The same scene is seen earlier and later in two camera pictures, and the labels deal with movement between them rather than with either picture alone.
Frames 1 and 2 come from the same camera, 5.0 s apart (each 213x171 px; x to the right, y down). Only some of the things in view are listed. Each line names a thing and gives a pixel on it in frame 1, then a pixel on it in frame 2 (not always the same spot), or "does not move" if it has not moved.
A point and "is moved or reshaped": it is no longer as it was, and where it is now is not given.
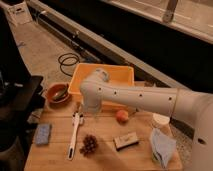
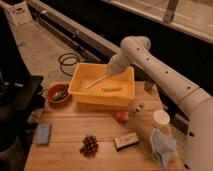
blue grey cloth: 162,146 does not move
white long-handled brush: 77,120 is moved or reshaped
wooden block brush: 125,141 does not move
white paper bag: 19,14 does not move
